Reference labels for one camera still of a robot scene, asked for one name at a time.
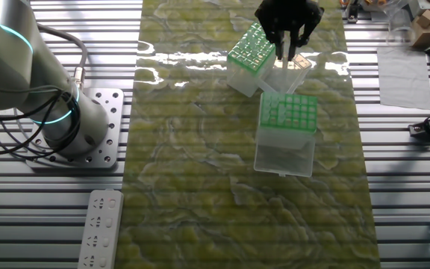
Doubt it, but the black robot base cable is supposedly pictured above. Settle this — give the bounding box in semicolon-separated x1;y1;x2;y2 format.
0;87;82;161

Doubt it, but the green marble pattern mat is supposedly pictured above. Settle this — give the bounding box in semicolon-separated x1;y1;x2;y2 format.
114;0;382;269

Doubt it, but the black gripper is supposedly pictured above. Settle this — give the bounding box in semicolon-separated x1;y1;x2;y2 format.
255;0;326;61

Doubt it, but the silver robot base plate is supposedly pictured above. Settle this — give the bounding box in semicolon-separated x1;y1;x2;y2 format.
26;87;125;170

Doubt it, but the white power strip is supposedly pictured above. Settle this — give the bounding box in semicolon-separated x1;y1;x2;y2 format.
76;188;125;269

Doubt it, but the small brown cardboard box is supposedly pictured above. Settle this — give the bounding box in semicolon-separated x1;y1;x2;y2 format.
409;9;430;49

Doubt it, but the white paper sheet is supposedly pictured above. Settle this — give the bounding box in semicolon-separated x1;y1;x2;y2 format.
376;45;430;112

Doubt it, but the clear tip box green rack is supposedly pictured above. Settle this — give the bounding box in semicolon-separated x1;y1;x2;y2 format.
253;92;319;179
225;21;313;99

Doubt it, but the clear plastic cup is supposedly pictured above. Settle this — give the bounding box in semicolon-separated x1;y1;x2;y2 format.
384;0;417;46

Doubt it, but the black clamp stand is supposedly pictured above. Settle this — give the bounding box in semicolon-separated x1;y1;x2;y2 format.
345;0;360;24

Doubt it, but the thick grey robot cable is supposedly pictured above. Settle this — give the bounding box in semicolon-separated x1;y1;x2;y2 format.
34;22;90;90

